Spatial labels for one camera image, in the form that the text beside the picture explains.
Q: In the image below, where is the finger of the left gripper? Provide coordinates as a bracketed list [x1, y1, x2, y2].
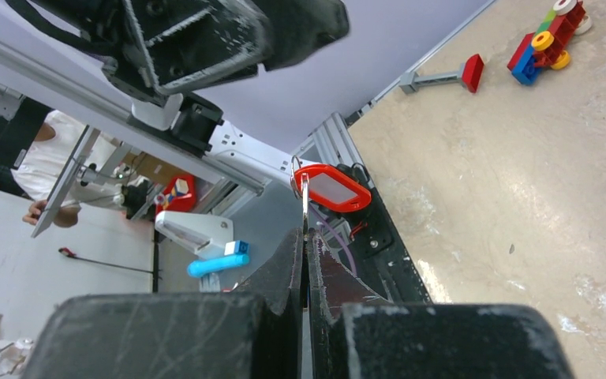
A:
[255, 0, 350, 71]

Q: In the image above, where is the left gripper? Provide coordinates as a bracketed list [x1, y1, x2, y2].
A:
[6, 1, 272, 105]

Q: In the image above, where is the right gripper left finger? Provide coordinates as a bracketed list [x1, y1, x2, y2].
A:
[23, 228, 303, 378]

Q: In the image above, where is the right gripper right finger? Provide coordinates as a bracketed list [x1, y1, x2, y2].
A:
[305, 231, 574, 378]

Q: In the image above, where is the silver key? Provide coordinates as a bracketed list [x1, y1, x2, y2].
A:
[301, 173, 309, 242]

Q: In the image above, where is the red key tag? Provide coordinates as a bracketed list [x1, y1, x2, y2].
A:
[296, 163, 372, 213]

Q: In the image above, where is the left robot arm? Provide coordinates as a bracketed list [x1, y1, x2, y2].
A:
[9, 1, 350, 182]

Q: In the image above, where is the blue cylinder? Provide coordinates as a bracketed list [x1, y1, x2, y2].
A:
[187, 254, 250, 278]

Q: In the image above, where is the white device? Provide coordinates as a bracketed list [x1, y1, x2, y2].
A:
[155, 211, 234, 260]

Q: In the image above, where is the red box of blocks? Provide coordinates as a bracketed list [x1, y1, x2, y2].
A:
[155, 174, 197, 213]

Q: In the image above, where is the person in white shirt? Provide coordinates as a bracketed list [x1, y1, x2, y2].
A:
[0, 110, 147, 228]

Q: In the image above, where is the red grey toy hammer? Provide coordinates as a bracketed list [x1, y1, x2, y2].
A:
[398, 54, 485, 94]

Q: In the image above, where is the colourful toy block vehicle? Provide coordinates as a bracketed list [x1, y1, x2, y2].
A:
[507, 0, 593, 85]

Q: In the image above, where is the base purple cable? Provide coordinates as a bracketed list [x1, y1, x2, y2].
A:
[310, 206, 359, 278]

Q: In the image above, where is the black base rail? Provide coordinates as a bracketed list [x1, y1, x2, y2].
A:
[311, 112, 432, 304]

